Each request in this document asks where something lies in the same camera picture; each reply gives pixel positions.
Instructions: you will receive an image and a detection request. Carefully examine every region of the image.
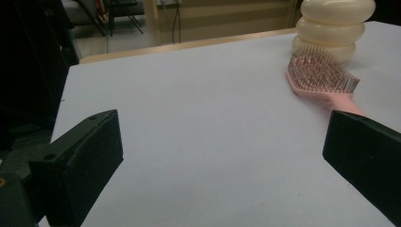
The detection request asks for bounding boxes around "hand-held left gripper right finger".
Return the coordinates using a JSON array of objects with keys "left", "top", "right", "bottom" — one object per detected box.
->
[{"left": 322, "top": 110, "right": 401, "bottom": 227}]

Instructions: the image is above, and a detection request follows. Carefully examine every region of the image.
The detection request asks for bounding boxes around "black hanging cable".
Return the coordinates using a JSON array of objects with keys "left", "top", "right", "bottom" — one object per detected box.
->
[{"left": 171, "top": 0, "right": 183, "bottom": 44}]

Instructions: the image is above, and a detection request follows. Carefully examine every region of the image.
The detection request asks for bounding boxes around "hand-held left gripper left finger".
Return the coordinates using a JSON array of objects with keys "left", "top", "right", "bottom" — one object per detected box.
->
[{"left": 27, "top": 109, "right": 124, "bottom": 227}]

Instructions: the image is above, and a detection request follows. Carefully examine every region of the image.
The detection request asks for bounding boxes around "cream ribbed cup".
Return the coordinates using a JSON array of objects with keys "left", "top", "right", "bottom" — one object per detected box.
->
[{"left": 291, "top": 0, "right": 376, "bottom": 63}]

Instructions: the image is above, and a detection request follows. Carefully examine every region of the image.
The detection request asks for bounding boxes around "black metal stand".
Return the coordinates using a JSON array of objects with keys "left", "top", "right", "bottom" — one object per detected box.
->
[{"left": 75, "top": 0, "right": 145, "bottom": 38}]

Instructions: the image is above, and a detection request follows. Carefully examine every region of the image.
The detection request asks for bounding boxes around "white board sheet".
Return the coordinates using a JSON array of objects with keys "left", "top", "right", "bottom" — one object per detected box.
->
[{"left": 37, "top": 21, "right": 401, "bottom": 227}]

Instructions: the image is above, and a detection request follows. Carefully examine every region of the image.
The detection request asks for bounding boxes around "wooden table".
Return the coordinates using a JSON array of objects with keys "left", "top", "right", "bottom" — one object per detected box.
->
[{"left": 78, "top": 27, "right": 297, "bottom": 65}]

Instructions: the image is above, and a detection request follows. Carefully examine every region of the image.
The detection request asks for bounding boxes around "wooden platform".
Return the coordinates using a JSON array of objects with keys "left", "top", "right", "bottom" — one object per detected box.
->
[{"left": 143, "top": 0, "right": 299, "bottom": 44}]

